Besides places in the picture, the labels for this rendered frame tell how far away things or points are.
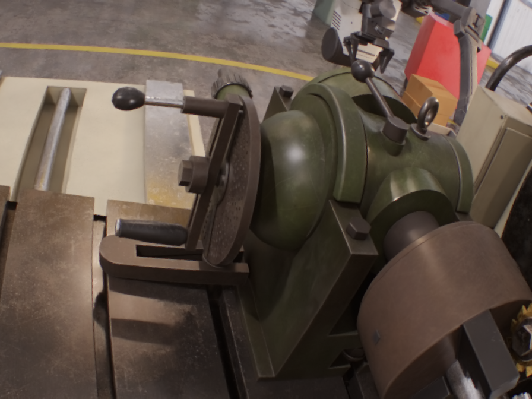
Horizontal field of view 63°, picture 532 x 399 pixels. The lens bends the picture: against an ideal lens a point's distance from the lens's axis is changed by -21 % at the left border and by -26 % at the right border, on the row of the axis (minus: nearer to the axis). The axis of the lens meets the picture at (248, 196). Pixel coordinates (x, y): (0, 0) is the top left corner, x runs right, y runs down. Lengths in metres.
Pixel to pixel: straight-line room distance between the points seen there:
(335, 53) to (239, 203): 1.51
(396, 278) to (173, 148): 1.08
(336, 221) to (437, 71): 4.40
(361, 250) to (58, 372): 0.36
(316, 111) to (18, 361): 0.46
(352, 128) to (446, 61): 4.34
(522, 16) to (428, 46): 8.99
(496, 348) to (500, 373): 0.02
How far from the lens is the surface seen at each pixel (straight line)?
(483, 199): 0.88
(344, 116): 0.55
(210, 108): 0.54
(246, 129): 0.54
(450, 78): 4.93
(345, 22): 1.96
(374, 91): 0.61
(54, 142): 1.48
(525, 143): 0.86
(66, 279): 0.69
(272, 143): 0.57
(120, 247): 0.70
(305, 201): 0.55
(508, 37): 13.45
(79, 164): 1.40
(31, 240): 0.74
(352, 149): 0.53
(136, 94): 0.53
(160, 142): 1.48
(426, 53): 4.80
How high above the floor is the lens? 1.51
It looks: 35 degrees down
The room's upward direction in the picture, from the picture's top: 20 degrees clockwise
